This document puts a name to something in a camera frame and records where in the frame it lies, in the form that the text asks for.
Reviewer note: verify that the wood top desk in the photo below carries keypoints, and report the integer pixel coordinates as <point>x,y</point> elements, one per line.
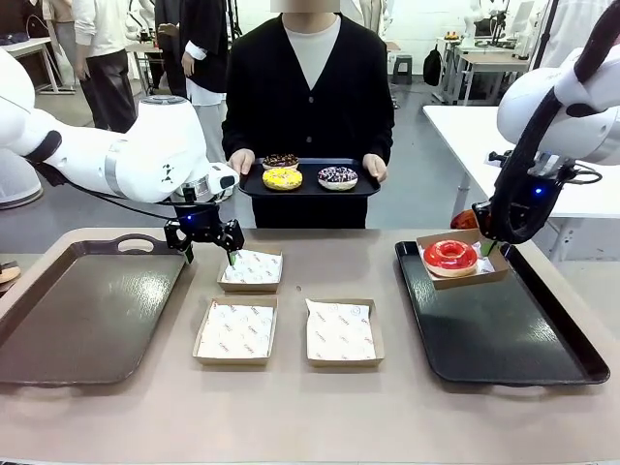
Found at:
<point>143,47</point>

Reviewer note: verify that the person's right hand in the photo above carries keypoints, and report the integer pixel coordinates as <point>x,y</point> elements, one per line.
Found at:
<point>242,161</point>

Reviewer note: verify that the smooth black carried tray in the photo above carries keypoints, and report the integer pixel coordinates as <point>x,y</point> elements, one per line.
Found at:
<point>310,190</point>

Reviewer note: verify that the black textured serving tray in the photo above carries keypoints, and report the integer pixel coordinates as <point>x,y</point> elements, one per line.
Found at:
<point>484,339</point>

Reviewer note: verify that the white table with metal legs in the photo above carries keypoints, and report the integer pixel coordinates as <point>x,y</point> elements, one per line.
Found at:
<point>29,44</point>

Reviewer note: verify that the grey desk with equipment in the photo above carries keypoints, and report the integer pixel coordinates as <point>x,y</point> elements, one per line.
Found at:
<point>489,60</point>

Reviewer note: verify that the yellow sprinkled donut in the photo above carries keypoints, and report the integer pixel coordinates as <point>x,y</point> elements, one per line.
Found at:
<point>272,180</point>

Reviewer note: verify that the person's right forearm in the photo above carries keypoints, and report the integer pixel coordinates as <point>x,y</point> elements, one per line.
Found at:
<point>235,131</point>

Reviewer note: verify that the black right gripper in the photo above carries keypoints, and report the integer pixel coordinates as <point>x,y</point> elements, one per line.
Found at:
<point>545,203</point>

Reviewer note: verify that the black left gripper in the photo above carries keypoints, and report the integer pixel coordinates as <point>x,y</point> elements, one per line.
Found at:
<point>198,225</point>

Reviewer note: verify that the tan round object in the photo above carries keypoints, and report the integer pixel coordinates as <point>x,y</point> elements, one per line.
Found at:
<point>9,272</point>

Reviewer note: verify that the dark blue folded cloth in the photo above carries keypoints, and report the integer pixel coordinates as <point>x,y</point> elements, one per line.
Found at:
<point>12,38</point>

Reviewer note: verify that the black backpack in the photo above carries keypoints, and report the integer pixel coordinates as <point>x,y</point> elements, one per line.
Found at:
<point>432,65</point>

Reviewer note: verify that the purple white sprinkled donut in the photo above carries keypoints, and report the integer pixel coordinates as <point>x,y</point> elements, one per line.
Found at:
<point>328,180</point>

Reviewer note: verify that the red glazed donut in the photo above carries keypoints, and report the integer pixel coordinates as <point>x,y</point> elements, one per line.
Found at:
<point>436,260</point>

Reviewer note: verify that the person's left hand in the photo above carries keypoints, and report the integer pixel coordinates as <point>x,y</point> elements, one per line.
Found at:
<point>377,167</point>

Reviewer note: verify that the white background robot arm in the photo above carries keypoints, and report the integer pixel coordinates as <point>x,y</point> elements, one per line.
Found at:
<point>474,19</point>

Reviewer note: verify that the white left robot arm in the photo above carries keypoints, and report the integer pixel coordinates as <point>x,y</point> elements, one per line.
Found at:
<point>145,150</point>

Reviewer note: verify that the orange bag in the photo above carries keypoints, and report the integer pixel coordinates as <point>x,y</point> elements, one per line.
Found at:
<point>462,222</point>

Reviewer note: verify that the chocolate sprinkled donut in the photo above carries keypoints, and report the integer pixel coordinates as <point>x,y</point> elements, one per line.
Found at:
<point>281,160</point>

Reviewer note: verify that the person in white sweater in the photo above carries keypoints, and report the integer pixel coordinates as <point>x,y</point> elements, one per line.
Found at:
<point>111,82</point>

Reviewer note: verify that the large white table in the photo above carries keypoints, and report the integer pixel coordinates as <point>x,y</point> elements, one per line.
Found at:
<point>465,135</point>

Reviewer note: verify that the kraft paper box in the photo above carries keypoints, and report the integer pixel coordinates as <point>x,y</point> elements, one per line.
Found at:
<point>249,288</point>
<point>232,361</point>
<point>344,363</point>
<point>465,284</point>

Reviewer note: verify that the white cylindrical floor unit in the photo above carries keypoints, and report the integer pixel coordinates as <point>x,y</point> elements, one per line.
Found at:
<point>17,179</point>

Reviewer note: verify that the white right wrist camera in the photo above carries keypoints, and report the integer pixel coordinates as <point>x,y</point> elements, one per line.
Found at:
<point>547,164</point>

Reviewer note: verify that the person's left forearm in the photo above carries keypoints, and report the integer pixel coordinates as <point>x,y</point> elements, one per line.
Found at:
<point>380,131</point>

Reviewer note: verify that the brown serving tray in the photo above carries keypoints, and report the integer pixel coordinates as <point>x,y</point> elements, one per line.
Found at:
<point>97,329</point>

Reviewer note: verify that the person in black cardigan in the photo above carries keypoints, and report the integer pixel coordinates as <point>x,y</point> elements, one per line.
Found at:
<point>271,97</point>

